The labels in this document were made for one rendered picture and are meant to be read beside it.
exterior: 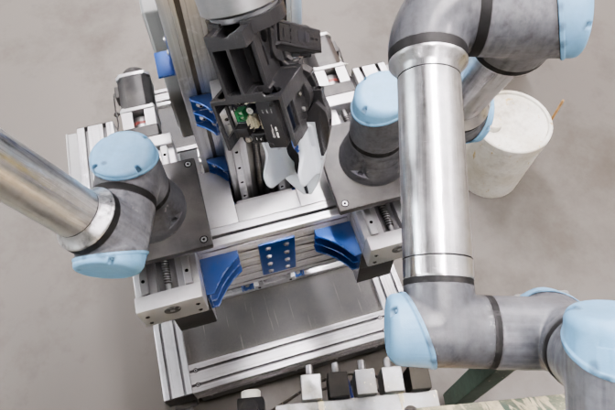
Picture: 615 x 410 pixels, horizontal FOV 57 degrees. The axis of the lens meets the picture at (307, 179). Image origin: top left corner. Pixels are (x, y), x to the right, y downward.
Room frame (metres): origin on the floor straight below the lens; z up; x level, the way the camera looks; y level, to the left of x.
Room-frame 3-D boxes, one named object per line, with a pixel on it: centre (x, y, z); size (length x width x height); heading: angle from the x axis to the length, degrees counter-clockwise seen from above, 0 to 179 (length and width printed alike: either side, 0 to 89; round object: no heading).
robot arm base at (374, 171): (0.71, -0.15, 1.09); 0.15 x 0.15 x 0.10
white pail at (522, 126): (1.32, -0.79, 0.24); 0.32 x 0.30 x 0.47; 106
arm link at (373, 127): (0.71, -0.15, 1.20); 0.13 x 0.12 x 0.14; 89
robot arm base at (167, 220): (0.57, 0.33, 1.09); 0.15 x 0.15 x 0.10
